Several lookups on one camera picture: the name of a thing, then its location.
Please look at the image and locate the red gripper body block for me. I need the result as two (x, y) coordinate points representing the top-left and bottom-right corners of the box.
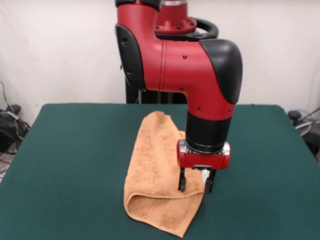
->
(176, 139), (232, 171)

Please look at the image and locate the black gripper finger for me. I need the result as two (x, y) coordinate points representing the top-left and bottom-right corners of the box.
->
(177, 167), (187, 193)
(203, 169), (218, 194)

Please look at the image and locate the orange terry towel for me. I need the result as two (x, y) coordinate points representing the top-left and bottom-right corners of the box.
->
(123, 110), (207, 238)

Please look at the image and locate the black floor object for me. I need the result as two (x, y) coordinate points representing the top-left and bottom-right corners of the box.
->
(303, 124), (320, 161)

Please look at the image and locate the dark green table cloth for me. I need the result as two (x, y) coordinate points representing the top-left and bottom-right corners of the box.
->
(0, 103), (320, 240)

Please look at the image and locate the black pedestal foot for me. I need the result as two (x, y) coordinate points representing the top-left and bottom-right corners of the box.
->
(6, 104), (22, 114)
(287, 110), (303, 120)

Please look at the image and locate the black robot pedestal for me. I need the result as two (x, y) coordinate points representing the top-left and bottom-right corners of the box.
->
(119, 16), (220, 105)

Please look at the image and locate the black cable tangle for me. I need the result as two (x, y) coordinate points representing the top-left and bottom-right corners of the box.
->
(0, 103), (32, 155)

